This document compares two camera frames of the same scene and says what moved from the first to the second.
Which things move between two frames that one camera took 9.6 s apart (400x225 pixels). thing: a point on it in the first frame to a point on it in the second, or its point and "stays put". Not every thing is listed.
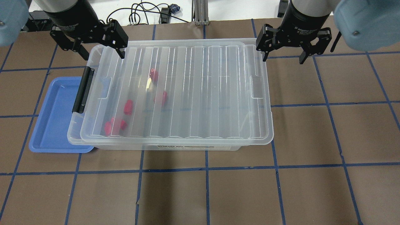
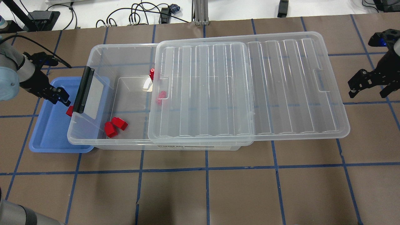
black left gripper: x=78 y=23 to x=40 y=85
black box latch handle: x=79 y=104 stays put
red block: x=107 y=128 stays put
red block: x=123 y=125 stays put
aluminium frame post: x=199 y=10 stays put
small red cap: x=128 y=107 to x=151 y=73
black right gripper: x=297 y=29 to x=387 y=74
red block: x=154 y=75 to x=69 y=111
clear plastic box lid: x=178 y=92 to x=235 y=91
